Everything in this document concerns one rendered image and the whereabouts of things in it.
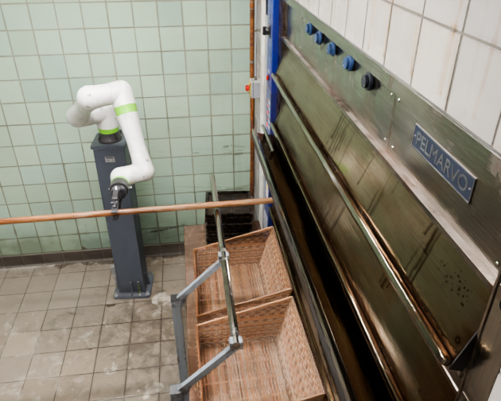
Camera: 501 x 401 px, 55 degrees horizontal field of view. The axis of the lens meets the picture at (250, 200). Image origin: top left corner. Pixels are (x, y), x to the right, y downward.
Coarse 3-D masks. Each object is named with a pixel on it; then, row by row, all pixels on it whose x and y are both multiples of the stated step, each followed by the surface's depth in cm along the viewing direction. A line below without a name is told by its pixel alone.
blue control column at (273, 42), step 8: (272, 0) 230; (272, 8) 232; (272, 16) 233; (272, 24) 235; (272, 40) 238; (272, 48) 240; (272, 56) 242; (272, 64) 244; (272, 80) 248; (272, 88) 250; (272, 96) 252; (272, 104) 255; (272, 112) 257; (272, 120) 259; (264, 208) 305; (272, 224) 295
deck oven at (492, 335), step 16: (336, 32) 147; (400, 80) 106; (464, 128) 82; (496, 288) 77; (496, 304) 77; (496, 320) 77; (480, 336) 82; (496, 336) 78; (432, 352) 100; (480, 352) 83; (496, 352) 78; (448, 368) 95; (464, 368) 89; (480, 368) 83; (496, 368) 79; (464, 384) 89; (480, 384) 84; (464, 400) 89; (480, 400) 84
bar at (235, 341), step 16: (224, 240) 214; (224, 256) 202; (208, 272) 207; (224, 272) 194; (192, 288) 211; (224, 288) 187; (176, 304) 213; (176, 320) 218; (176, 336) 223; (240, 336) 165; (224, 352) 166; (208, 368) 168; (176, 384) 174; (192, 384) 171; (176, 400) 173
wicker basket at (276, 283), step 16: (240, 240) 281; (256, 240) 282; (272, 240) 274; (208, 256) 284; (240, 256) 287; (272, 256) 269; (240, 272) 284; (256, 272) 284; (272, 272) 264; (208, 288) 272; (240, 288) 273; (256, 288) 273; (272, 288) 261; (288, 288) 237; (208, 304) 261; (224, 304) 261; (240, 304) 233; (256, 304) 236; (208, 320) 236; (256, 320) 241
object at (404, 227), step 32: (288, 64) 223; (288, 96) 208; (320, 96) 176; (320, 128) 169; (352, 128) 146; (320, 160) 158; (352, 160) 141; (352, 192) 137; (384, 192) 121; (384, 224) 118; (416, 224) 106; (384, 256) 112; (416, 256) 104; (448, 256) 94; (416, 288) 101; (448, 288) 93; (480, 288) 85; (416, 320) 96; (448, 320) 91; (480, 320) 83; (448, 352) 89
